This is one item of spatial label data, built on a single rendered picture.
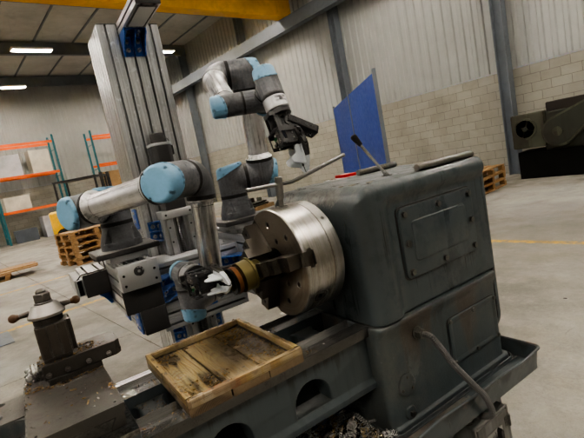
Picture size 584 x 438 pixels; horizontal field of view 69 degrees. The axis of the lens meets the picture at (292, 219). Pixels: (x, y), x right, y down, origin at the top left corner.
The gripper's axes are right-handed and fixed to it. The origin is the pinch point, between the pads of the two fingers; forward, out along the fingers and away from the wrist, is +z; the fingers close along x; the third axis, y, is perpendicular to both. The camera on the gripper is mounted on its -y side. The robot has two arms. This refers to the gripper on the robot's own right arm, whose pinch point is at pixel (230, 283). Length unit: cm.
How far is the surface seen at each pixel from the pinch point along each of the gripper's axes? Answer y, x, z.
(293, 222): -18.2, 12.3, 7.1
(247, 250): -9.2, 6.0, -5.3
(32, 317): 43.8, 5.4, -8.7
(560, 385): -162, -108, -4
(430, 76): -955, 174, -664
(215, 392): 15.0, -17.9, 14.7
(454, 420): -46, -52, 26
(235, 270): -2.4, 2.7, -0.9
